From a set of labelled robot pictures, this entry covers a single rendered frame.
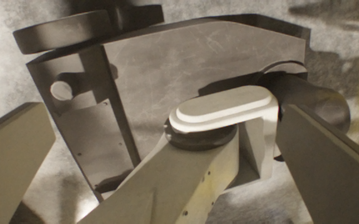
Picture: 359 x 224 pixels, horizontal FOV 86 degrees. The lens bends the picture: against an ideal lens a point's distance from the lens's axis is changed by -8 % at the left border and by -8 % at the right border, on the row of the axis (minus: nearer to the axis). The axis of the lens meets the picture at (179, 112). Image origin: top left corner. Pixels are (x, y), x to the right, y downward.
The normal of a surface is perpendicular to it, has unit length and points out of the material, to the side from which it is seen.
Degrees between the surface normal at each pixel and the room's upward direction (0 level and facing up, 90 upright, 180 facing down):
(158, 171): 90
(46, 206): 0
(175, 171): 90
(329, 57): 0
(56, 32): 6
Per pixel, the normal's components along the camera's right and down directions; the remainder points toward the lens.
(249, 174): -0.16, -0.86
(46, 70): 0.22, 0.45
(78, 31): 0.68, 0.29
